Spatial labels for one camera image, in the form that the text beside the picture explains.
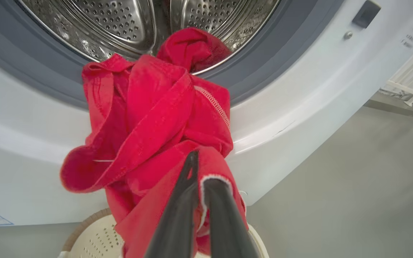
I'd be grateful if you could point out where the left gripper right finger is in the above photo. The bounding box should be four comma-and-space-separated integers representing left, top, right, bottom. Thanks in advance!
201, 177, 261, 258

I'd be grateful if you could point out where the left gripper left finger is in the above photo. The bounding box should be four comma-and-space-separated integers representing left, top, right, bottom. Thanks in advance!
144, 150, 200, 258

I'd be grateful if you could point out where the red garment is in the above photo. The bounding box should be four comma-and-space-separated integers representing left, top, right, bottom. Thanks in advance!
60, 27, 248, 258

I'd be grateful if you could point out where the cream perforated laundry basket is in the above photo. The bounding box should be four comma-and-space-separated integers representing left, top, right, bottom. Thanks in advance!
58, 208, 270, 258

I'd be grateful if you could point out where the white front-load washing machine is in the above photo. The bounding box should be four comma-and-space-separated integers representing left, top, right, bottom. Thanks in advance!
0, 0, 413, 227

